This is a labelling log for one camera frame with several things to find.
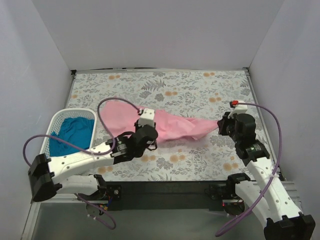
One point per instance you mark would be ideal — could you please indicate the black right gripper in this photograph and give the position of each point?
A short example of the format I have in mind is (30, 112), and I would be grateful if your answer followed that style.
(223, 126)

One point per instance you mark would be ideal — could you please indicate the pink t shirt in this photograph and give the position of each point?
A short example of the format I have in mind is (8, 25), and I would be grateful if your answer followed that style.
(120, 117)

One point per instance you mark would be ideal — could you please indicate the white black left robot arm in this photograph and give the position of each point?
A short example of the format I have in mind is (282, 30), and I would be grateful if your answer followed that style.
(64, 174)

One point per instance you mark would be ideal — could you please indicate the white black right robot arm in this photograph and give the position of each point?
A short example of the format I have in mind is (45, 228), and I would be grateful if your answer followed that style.
(257, 160)

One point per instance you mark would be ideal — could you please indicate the floral patterned table cloth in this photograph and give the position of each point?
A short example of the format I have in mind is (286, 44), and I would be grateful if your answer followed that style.
(197, 94)

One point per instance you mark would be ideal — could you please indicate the blue t shirt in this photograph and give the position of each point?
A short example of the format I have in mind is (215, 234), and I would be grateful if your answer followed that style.
(77, 131)

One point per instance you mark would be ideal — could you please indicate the white plastic laundry basket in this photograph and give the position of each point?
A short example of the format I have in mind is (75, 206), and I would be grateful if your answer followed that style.
(60, 116)

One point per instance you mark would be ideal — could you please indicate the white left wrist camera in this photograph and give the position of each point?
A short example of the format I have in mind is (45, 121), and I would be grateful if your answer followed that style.
(146, 117)

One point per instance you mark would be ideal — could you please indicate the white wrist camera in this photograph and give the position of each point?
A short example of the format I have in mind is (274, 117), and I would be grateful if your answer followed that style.
(146, 117)
(237, 107)

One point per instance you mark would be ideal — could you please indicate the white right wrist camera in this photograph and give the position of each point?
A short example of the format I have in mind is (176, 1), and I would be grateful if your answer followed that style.
(237, 107)

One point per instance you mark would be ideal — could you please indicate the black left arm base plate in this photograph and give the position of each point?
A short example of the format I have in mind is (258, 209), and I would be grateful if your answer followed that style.
(111, 192)

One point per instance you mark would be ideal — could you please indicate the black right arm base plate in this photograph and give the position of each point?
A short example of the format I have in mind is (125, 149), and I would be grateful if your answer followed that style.
(220, 192)

